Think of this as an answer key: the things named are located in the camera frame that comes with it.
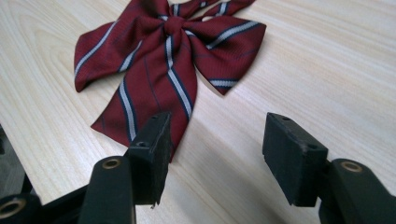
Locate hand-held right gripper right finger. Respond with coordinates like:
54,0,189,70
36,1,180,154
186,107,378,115
262,112,396,224

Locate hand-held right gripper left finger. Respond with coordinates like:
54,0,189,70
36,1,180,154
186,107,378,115
78,111,173,224

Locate red striped bow tie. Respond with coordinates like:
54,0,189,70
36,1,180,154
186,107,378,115
73,0,268,162

